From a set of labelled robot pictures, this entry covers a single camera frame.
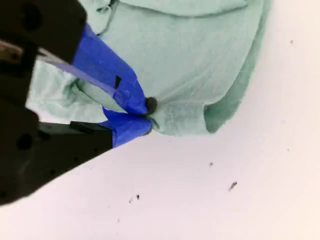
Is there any green t-shirt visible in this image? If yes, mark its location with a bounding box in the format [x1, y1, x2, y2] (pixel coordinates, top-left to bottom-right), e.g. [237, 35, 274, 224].
[24, 0, 275, 137]

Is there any red white gripper wire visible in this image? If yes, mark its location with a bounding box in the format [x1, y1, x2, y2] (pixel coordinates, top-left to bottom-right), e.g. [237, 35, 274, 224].
[0, 39, 25, 61]

